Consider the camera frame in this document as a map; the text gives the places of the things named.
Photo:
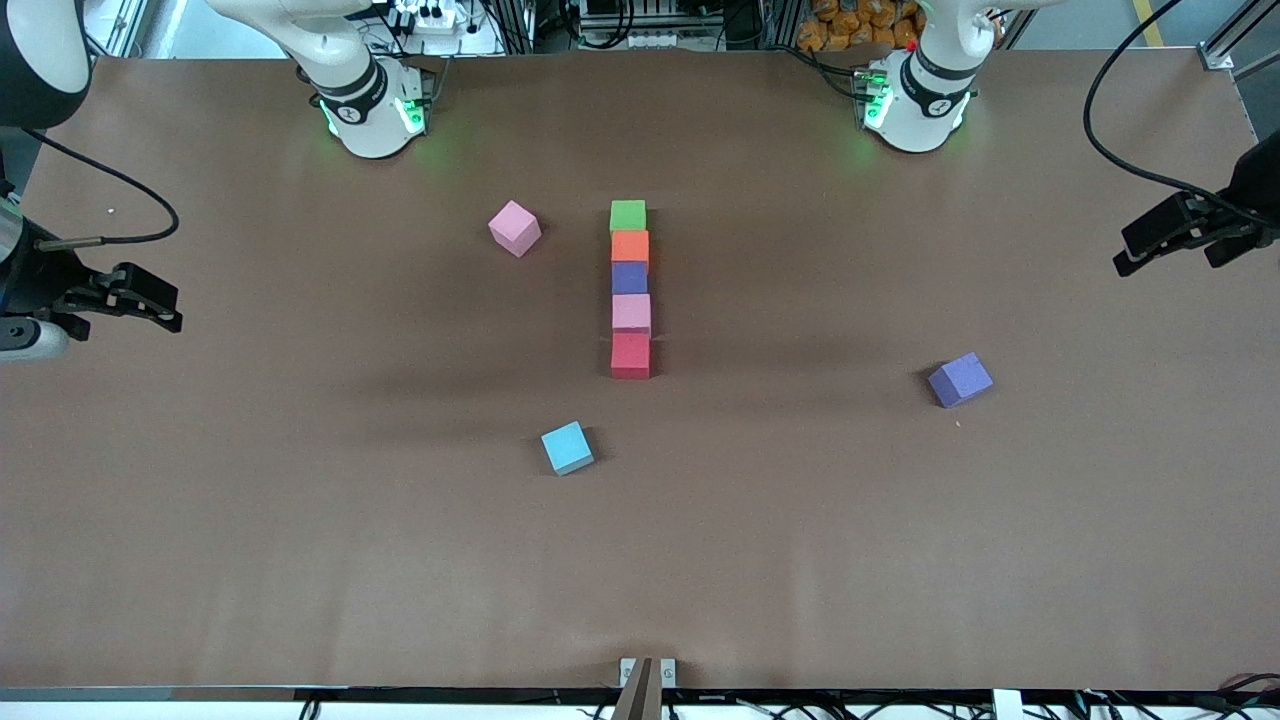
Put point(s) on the white power strip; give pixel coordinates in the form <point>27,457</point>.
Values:
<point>430,15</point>
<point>650,40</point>

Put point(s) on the green foam block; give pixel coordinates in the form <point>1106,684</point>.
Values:
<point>628,215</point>

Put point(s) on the orange foam block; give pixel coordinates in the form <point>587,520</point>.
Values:
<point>630,247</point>

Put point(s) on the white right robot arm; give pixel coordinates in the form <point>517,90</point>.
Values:
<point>350,90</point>

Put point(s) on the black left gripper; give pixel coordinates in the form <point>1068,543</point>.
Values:
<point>1257,187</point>

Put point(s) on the aluminium frame profile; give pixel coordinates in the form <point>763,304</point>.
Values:
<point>115,30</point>
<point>1235,40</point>

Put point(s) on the bag of orange items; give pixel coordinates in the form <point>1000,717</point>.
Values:
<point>850,20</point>

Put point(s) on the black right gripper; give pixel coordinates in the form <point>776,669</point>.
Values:
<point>42,278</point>

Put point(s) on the metal table edge bracket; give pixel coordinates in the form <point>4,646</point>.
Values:
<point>627,672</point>

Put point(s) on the red foam block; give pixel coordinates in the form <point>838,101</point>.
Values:
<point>631,356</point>

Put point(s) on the pink foam block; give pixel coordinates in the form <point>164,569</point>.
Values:
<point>632,313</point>
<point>514,228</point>

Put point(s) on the purple foam block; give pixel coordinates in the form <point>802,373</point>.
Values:
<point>960,380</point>
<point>630,278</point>

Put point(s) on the light blue foam block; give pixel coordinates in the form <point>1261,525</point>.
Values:
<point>567,447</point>

